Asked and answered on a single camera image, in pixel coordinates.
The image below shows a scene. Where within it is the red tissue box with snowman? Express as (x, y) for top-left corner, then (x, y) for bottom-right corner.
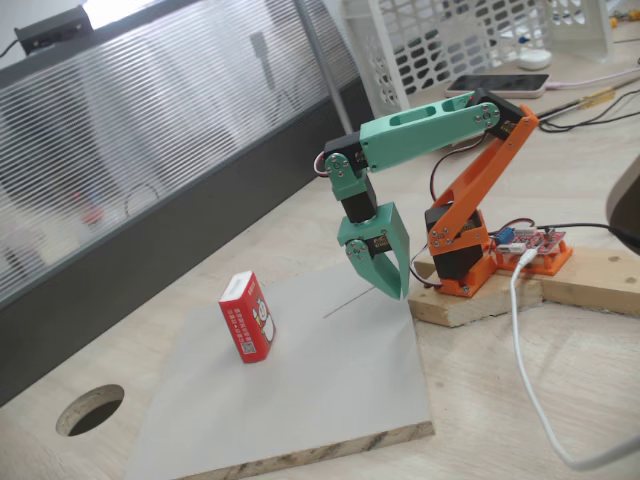
(218, 270), (278, 365)

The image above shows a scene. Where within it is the black box device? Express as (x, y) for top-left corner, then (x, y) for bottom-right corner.
(13, 4), (96, 55)

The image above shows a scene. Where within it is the wooden base block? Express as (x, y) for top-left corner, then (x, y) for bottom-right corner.
(407, 254), (546, 329)

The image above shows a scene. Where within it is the grey laminated wooden board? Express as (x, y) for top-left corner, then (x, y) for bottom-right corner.
(122, 267), (435, 480)

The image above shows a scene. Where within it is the red circuit board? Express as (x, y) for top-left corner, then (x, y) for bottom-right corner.
(492, 225), (569, 257)

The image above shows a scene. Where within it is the smartphone with pink case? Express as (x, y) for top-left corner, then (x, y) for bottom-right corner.
(443, 73), (551, 100)

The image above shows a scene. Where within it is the white lattice plastic basket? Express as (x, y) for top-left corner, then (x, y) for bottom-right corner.
(342, 0), (616, 109)

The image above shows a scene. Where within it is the long wooden base plank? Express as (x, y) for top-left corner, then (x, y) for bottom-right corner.
(537, 244), (640, 317)

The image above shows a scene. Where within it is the white earbuds case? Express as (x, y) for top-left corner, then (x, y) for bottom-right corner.
(516, 48), (554, 71)

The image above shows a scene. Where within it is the grey rounded object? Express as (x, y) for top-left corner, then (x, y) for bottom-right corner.
(604, 154), (640, 242)

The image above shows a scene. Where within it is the ribbed glass desk partition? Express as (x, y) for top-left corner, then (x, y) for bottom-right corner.
(0, 0), (376, 407)

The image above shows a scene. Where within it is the white usb cable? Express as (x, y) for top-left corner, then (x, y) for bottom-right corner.
(508, 249), (640, 472)

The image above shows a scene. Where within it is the grey metal post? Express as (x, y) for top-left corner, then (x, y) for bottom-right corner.
(293, 0), (352, 144)

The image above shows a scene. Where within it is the black power cable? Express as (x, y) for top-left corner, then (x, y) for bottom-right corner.
(537, 222), (640, 255)

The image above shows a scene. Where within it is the thin black cable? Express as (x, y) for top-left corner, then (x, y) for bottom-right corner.
(537, 91), (640, 134)

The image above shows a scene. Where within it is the yellow handled screwdriver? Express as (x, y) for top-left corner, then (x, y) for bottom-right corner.
(537, 84), (632, 121)

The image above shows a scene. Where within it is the pink charging cable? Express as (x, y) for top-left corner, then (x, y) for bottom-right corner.
(544, 67), (640, 91)

